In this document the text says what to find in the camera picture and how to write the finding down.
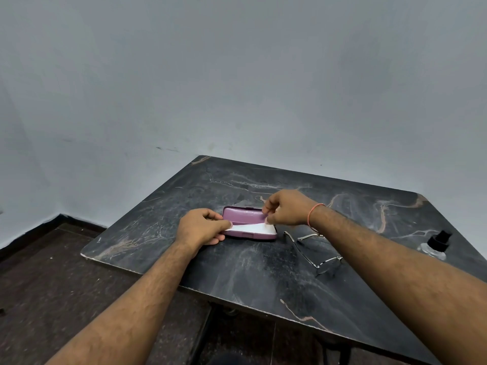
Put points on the clear spray bottle black cap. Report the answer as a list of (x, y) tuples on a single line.
[(437, 245)]

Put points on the person's right hand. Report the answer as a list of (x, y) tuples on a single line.
[(291, 209)]

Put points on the white cleaning cloth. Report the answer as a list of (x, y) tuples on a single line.
[(253, 228)]

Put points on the person's left hand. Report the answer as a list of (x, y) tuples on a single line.
[(199, 228)]

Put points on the maroon glasses case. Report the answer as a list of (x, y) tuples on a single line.
[(243, 215)]

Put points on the person's left forearm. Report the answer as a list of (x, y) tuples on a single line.
[(125, 307)]

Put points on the person's right forearm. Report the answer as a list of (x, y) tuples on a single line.
[(411, 273)]

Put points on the metal frame eyeglasses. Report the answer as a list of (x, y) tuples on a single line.
[(327, 260)]

